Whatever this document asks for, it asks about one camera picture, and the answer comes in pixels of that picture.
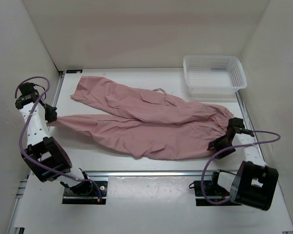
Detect pink trousers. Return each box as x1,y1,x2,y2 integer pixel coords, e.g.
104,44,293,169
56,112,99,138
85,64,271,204
52,76,233,160

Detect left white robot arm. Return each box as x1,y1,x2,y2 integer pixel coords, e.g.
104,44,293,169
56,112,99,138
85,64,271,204
15,82,94,195

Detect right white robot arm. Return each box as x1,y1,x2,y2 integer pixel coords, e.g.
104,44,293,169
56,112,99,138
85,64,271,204
201,117,279,211

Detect white plastic mesh basket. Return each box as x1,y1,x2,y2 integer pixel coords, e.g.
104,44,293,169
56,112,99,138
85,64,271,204
183,55,247,95

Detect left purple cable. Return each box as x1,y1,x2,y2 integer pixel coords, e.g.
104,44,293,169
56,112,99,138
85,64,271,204
14,75,103,203

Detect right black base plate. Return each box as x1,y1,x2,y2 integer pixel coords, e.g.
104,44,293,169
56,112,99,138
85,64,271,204
188,180,235,207

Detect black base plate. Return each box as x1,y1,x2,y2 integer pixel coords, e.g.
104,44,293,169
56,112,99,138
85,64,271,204
62,177,108,205
188,180,235,207

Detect black corner bracket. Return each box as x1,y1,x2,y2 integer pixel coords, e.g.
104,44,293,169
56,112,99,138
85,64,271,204
66,69,83,74

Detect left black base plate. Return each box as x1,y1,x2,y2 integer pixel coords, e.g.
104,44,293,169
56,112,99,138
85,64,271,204
62,177,108,205

